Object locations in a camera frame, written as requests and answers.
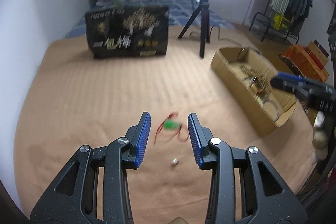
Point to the dark bangle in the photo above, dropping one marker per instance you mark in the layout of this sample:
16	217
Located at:
277	111

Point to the person's right hand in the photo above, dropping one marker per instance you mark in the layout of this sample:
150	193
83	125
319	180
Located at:
320	138

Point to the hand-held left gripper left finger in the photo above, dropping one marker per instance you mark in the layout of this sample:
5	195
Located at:
143	134

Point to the cardboard box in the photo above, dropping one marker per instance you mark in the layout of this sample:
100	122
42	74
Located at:
236	82

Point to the black tripod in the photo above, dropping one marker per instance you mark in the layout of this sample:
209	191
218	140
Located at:
203	19

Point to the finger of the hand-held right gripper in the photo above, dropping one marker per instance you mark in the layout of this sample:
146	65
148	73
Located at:
291	77
284	84

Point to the dark hanging clothes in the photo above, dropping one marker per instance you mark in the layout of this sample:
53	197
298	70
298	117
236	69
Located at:
300	1

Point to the orange box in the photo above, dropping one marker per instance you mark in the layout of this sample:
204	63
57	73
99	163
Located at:
296	58

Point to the yellow box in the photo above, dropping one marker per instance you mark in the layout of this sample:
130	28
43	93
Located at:
281	22

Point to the wooden box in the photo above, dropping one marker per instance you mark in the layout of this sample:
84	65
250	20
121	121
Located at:
317	53

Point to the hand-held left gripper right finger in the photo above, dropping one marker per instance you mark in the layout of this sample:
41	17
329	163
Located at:
195	137

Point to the black snack bag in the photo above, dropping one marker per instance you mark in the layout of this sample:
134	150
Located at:
126	35

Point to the blue patterned bed sheet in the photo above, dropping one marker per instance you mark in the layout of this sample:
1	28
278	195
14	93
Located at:
181	11

